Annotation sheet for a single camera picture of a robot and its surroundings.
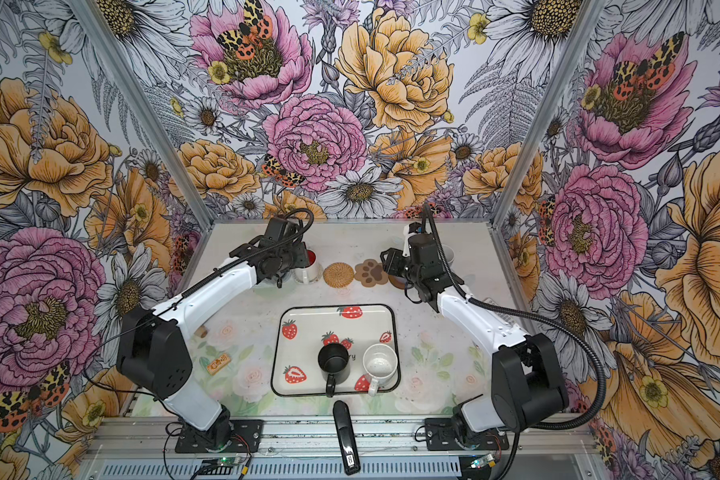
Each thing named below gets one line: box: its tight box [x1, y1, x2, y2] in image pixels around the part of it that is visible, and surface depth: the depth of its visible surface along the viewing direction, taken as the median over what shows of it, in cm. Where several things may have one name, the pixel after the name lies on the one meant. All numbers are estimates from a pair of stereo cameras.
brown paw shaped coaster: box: [354, 259, 388, 287], surface depth 107 cm
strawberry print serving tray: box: [271, 304, 401, 396], surface depth 93 cm
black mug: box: [318, 343, 350, 398], surface depth 81 cm
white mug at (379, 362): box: [362, 343, 398, 397], surface depth 81 cm
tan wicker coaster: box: [323, 262, 355, 289], surface depth 107 cm
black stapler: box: [333, 400, 361, 476], surface depth 72 cm
